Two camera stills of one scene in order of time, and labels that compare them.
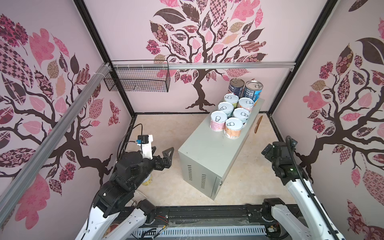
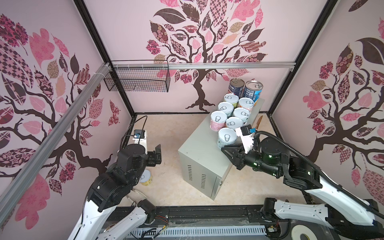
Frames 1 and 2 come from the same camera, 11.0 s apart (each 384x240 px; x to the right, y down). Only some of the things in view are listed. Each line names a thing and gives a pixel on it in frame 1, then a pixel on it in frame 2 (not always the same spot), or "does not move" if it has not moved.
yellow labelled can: (148, 180) does not move
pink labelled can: (246, 103) does not move
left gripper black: (167, 160) → (155, 156)
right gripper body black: (268, 154) → (253, 159)
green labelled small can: (232, 98) does not move
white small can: (218, 119) does not move
